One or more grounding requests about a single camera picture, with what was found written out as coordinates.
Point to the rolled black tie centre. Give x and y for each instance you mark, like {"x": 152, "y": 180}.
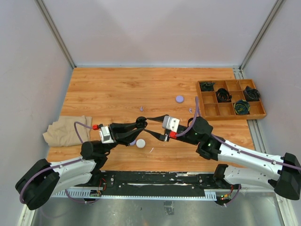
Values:
{"x": 223, "y": 96}

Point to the beige folded cloth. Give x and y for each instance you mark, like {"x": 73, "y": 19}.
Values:
{"x": 62, "y": 133}

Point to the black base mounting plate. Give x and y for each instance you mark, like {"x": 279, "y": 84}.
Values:
{"x": 152, "y": 179}

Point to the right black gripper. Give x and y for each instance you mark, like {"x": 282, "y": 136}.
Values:
{"x": 160, "y": 137}

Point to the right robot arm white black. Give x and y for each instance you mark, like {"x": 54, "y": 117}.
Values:
{"x": 282, "y": 174}

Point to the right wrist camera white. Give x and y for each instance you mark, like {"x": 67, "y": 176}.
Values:
{"x": 170, "y": 123}

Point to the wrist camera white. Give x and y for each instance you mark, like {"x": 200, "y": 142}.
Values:
{"x": 170, "y": 123}
{"x": 105, "y": 135}

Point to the rolled dark tie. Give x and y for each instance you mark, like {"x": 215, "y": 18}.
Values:
{"x": 207, "y": 86}
{"x": 251, "y": 95}

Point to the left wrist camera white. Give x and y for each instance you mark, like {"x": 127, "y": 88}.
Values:
{"x": 105, "y": 135}

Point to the black earbud charging case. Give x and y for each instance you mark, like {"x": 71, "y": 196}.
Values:
{"x": 141, "y": 122}

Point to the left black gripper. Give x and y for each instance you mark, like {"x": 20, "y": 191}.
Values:
{"x": 123, "y": 133}

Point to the white slotted cable duct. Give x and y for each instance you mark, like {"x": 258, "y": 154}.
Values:
{"x": 140, "y": 193}

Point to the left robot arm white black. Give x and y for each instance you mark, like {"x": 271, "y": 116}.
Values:
{"x": 45, "y": 179}

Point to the rolled dark tie top left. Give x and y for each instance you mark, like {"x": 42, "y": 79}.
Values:
{"x": 207, "y": 86}

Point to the wooden compartment tray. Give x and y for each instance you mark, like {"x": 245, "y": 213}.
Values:
{"x": 213, "y": 111}

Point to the white earbud charging case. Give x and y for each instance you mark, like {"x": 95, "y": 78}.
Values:
{"x": 140, "y": 143}

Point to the rolled blue yellow tie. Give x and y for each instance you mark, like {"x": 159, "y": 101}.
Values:
{"x": 241, "y": 107}

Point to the rolled dark tie right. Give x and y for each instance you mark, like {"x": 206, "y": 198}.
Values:
{"x": 251, "y": 95}

